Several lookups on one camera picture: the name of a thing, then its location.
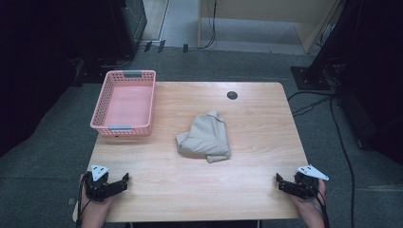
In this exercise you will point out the black stand base plate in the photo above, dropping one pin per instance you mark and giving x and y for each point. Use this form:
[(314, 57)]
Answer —
[(309, 79)]

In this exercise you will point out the black stand post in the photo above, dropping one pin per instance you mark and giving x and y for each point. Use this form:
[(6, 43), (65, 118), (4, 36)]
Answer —
[(329, 38)]

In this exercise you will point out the person's right hand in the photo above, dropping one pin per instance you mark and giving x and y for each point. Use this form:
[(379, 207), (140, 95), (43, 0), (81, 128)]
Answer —
[(312, 207)]

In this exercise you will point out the black round table grommet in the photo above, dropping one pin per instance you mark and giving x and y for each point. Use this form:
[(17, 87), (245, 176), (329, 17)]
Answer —
[(232, 95)]

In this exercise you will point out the person's left hand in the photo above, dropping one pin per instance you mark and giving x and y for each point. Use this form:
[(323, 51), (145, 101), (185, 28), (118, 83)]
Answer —
[(95, 209)]

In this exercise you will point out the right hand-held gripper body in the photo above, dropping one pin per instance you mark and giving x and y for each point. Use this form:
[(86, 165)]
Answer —
[(307, 186)]

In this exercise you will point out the beige short-sleeved shirt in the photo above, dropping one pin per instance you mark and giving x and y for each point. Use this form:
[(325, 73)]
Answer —
[(206, 136)]

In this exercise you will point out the small dark floor block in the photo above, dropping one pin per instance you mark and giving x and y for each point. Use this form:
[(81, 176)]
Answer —
[(185, 48)]

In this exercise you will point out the black cabinet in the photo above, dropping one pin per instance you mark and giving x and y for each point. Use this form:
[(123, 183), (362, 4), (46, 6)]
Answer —
[(130, 22)]

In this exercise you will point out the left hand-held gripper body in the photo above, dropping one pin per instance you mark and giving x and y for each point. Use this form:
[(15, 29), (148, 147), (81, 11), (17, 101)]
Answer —
[(95, 186)]

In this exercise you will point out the pink plastic basket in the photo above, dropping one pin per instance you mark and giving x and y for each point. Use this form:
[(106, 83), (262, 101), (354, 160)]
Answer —
[(130, 104)]

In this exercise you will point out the grey floor tape strip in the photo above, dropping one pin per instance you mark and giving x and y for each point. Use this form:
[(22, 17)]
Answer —
[(71, 201)]

